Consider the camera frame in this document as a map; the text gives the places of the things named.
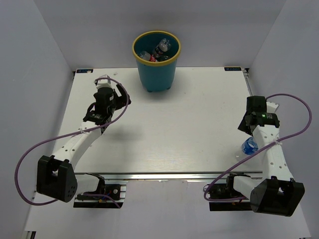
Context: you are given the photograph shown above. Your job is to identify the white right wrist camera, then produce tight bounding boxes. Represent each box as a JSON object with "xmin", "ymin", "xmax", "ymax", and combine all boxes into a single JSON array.
[{"xmin": 266, "ymin": 101, "xmax": 280, "ymax": 114}]

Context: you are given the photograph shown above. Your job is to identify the teal bin with yellow rim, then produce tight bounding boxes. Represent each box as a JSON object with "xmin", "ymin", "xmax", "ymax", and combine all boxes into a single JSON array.
[{"xmin": 132, "ymin": 30, "xmax": 181, "ymax": 92}]

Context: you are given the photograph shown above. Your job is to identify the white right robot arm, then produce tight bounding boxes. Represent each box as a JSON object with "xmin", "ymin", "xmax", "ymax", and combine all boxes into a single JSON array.
[{"xmin": 225, "ymin": 96, "xmax": 305, "ymax": 217}]

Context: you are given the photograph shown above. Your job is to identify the right blue table sticker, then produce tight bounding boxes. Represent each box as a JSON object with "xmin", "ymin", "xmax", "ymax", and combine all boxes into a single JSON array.
[{"xmin": 224, "ymin": 67, "xmax": 242, "ymax": 71}]

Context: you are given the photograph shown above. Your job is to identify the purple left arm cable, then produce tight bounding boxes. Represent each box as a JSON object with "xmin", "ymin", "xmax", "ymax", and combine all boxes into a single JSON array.
[{"xmin": 14, "ymin": 77, "xmax": 130, "ymax": 206}]

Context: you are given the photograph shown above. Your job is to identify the blue label upright bottle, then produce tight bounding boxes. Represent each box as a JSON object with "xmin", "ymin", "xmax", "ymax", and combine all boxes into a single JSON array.
[{"xmin": 241, "ymin": 137, "xmax": 259, "ymax": 155}]

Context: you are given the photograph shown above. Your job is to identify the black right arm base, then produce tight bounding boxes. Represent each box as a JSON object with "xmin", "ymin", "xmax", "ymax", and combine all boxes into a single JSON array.
[{"xmin": 208, "ymin": 173, "xmax": 252, "ymax": 212}]

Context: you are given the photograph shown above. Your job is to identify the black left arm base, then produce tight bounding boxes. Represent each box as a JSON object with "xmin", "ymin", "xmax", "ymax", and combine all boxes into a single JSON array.
[{"xmin": 73, "ymin": 173, "xmax": 127, "ymax": 209}]

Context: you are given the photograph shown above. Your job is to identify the aluminium table front rail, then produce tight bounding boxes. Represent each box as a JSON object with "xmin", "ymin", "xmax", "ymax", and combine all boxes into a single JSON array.
[{"xmin": 74, "ymin": 171, "xmax": 264, "ymax": 180}]

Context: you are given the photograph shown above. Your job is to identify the red label plastic bottle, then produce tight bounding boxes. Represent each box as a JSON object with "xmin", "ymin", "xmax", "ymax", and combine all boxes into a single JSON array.
[{"xmin": 139, "ymin": 51, "xmax": 158, "ymax": 62}]

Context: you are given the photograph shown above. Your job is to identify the black label clear bottle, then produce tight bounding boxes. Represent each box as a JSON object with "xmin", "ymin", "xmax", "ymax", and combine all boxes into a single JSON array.
[{"xmin": 153, "ymin": 38, "xmax": 171, "ymax": 58}]

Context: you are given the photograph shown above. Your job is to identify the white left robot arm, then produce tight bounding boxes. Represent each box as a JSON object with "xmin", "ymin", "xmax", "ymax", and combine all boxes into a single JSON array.
[{"xmin": 36, "ymin": 77, "xmax": 131, "ymax": 203}]

